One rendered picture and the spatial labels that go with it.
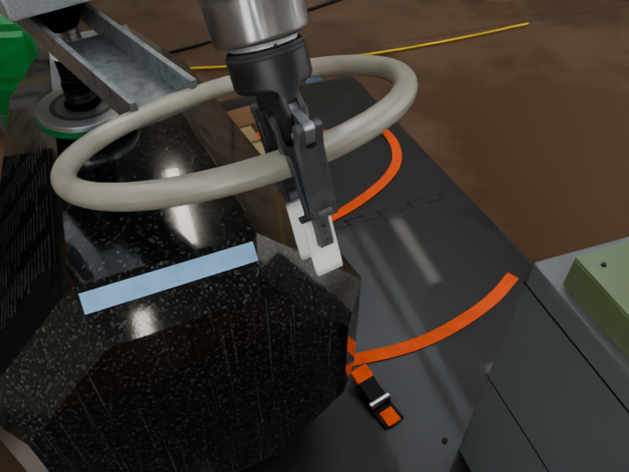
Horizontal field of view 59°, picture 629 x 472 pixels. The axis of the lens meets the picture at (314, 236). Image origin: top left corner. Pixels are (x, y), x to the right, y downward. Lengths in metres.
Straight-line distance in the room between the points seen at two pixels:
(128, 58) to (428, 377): 1.28
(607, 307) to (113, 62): 0.98
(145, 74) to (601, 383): 0.97
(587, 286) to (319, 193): 0.66
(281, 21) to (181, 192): 0.19
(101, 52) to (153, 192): 0.67
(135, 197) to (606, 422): 0.87
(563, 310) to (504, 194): 1.53
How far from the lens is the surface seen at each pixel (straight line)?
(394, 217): 2.34
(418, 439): 1.75
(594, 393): 1.12
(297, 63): 0.50
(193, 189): 0.55
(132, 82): 1.08
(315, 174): 0.50
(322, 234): 0.55
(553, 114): 3.24
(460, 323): 2.00
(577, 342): 1.10
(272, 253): 1.09
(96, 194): 0.61
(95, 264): 1.07
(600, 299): 1.05
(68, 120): 1.38
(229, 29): 0.49
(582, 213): 2.62
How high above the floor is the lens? 1.57
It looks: 44 degrees down
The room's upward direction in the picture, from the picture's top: straight up
